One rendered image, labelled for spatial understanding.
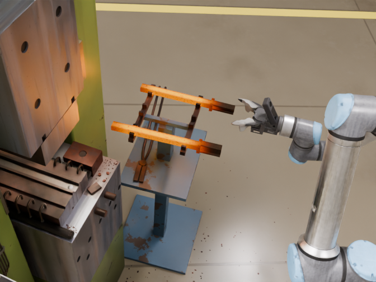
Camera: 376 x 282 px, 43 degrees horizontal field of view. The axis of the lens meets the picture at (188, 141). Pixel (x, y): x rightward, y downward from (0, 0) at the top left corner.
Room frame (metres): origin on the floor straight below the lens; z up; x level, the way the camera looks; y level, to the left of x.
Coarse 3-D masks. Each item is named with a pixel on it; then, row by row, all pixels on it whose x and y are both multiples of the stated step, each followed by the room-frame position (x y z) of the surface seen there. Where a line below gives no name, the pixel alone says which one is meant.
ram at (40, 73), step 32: (0, 0) 0.87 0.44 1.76; (32, 0) 0.89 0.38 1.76; (64, 0) 1.00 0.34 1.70; (0, 32) 0.76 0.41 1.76; (32, 32) 0.86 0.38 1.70; (64, 32) 0.98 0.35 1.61; (0, 64) 0.75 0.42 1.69; (32, 64) 0.83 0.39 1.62; (64, 64) 0.96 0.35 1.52; (0, 96) 0.76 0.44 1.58; (32, 96) 0.81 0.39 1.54; (64, 96) 0.93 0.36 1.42; (0, 128) 0.77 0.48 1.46; (32, 128) 0.78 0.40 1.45
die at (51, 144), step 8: (72, 104) 0.96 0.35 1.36; (72, 112) 0.96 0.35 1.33; (64, 120) 0.92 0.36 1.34; (72, 120) 0.95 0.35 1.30; (56, 128) 0.87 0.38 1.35; (64, 128) 0.91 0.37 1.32; (72, 128) 0.95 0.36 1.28; (48, 136) 0.83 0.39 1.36; (56, 136) 0.87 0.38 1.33; (64, 136) 0.90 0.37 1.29; (48, 144) 0.83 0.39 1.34; (56, 144) 0.86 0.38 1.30; (8, 152) 0.83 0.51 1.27; (40, 152) 0.80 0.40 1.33; (48, 152) 0.82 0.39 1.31; (32, 160) 0.81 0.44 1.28; (40, 160) 0.80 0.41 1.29; (48, 160) 0.81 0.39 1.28
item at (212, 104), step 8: (144, 88) 1.46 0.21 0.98; (152, 88) 1.47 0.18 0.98; (160, 88) 1.47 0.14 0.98; (168, 96) 1.44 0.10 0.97; (176, 96) 1.44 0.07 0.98; (184, 96) 1.45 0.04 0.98; (192, 96) 1.45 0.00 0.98; (192, 104) 1.43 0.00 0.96; (208, 104) 1.42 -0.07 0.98; (216, 104) 1.42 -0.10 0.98; (224, 104) 1.42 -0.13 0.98; (224, 112) 1.40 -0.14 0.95; (232, 112) 1.40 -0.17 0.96
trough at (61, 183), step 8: (0, 160) 1.00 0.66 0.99; (8, 160) 1.00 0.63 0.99; (16, 168) 0.97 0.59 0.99; (24, 168) 0.98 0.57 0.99; (32, 168) 0.98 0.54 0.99; (40, 176) 0.95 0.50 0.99; (48, 176) 0.96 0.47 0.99; (56, 176) 0.95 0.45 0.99; (56, 184) 0.93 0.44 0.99; (64, 184) 0.93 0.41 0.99; (72, 184) 0.94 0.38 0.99
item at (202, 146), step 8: (112, 128) 1.23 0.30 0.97; (120, 128) 1.23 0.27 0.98; (128, 128) 1.23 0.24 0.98; (136, 128) 1.24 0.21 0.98; (144, 128) 1.24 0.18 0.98; (144, 136) 1.21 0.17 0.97; (152, 136) 1.21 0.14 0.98; (160, 136) 1.21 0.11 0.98; (168, 136) 1.22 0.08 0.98; (176, 136) 1.22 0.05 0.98; (176, 144) 1.19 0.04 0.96; (184, 144) 1.19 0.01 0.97; (192, 144) 1.19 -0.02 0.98; (200, 144) 1.19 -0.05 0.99; (208, 144) 1.19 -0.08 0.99; (216, 144) 1.19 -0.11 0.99; (200, 152) 1.18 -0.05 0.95; (208, 152) 1.18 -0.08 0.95; (216, 152) 1.18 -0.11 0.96
